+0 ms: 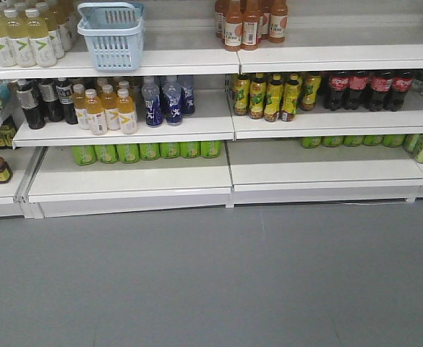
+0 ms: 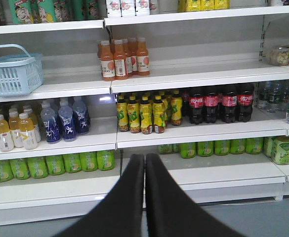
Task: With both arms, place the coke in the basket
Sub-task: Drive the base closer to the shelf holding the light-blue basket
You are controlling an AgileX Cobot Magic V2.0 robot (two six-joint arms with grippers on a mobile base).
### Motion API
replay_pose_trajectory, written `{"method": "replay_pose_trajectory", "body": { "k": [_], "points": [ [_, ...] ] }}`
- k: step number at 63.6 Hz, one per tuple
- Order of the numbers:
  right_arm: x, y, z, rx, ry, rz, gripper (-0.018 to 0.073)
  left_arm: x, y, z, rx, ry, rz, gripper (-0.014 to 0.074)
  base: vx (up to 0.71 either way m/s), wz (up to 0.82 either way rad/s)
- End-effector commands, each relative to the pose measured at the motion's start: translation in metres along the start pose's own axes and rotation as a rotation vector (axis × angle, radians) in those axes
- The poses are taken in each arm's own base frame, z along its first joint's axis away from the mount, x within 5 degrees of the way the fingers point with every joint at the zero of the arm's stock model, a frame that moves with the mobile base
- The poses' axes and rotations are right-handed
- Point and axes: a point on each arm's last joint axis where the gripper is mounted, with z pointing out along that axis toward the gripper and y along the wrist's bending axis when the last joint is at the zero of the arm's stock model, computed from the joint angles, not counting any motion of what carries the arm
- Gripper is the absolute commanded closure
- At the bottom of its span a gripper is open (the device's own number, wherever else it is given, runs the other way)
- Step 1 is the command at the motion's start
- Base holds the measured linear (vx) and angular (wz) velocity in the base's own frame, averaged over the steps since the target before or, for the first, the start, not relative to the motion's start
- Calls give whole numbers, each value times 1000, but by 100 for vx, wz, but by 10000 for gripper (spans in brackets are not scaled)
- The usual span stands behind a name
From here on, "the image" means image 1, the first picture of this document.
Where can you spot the blue sports drink bottle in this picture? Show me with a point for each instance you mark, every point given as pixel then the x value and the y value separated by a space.
pixel 187 94
pixel 151 96
pixel 172 92

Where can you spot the green soda can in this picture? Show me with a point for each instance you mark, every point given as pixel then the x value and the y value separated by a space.
pixel 169 150
pixel 190 149
pixel 149 151
pixel 84 155
pixel 128 153
pixel 210 149
pixel 106 153

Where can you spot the orange juice bottle front left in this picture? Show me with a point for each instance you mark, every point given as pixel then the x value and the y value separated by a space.
pixel 233 26

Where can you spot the yellow vitamin drink bottle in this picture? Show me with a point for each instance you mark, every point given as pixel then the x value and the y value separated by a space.
pixel 79 106
pixel 95 113
pixel 127 112
pixel 109 102

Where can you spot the yellow lemon tea bottle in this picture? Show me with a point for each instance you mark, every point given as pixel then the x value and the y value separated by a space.
pixel 311 84
pixel 290 98
pixel 274 94
pixel 241 94
pixel 257 96

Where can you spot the dark cola bottle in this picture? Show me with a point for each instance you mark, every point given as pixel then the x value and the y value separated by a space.
pixel 380 85
pixel 400 86
pixel 337 84
pixel 357 82

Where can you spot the white right shelf unit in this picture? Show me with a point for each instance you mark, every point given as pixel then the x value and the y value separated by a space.
pixel 267 164

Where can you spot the orange juice bottle front right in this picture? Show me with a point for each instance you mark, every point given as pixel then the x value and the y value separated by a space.
pixel 251 20

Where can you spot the white left shelf unit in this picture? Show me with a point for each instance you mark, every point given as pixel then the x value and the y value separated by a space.
pixel 179 39

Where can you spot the dark tea bottle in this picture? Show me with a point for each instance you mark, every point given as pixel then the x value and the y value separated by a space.
pixel 29 103
pixel 65 95
pixel 49 95

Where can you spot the white shelf unit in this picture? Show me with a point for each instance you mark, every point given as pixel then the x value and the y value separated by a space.
pixel 267 164
pixel 179 39

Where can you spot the orange juice bottle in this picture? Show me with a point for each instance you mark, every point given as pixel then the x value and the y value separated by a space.
pixel 278 21
pixel 251 20
pixel 233 26

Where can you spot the light blue plastic basket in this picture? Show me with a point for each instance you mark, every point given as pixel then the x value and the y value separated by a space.
pixel 113 33

